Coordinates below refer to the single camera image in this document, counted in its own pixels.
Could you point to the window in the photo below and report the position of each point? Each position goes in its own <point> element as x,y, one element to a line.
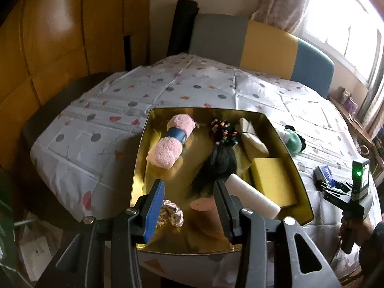
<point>345,21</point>

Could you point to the wooden wardrobe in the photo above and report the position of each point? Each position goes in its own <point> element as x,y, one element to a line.
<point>60,36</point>

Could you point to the person's right forearm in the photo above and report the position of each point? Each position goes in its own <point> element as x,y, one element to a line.
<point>375,255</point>

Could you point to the white foam block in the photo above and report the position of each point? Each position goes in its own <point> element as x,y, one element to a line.
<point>255,196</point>

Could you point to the person's right hand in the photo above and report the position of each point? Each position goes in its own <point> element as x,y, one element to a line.
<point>363,231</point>

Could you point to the black braided beaded hair piece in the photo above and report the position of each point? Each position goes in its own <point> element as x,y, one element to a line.
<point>219,162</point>

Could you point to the blue packet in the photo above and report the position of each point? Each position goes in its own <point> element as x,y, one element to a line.
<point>328,175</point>

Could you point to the pink satin scrunchie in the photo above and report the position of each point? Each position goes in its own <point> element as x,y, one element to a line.
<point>172,214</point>

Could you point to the printed white tablecloth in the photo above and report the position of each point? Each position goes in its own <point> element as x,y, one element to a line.
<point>105,126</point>

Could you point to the yellow sponge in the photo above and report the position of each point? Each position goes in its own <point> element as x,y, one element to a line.
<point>273,180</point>

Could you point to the black rolled mat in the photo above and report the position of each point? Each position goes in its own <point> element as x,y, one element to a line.
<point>183,27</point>

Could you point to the white papers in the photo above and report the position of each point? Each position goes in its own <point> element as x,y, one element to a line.
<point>36,246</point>

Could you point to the pink towel blue band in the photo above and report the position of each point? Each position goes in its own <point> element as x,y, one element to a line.
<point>168,153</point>

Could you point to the wooden side desk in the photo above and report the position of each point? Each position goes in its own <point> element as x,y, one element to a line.
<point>357,126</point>

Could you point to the beige patterned curtain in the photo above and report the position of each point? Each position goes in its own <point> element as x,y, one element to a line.
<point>285,0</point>
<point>373,102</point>

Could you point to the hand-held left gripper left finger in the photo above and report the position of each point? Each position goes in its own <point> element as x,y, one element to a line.
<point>154,210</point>

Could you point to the gold metal tray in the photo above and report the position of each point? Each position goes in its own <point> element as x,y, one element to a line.
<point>180,186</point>

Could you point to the brown makeup puff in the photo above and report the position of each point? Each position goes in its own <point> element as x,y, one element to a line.
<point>207,216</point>

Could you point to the purple tin can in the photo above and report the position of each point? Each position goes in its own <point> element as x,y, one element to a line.
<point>349,102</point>

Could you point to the green and white plush item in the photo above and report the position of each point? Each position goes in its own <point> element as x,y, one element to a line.
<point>302,140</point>

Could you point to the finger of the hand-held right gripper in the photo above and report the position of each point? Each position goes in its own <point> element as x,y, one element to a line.
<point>342,186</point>

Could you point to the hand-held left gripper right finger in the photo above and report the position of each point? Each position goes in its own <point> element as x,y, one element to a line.
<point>223,207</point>

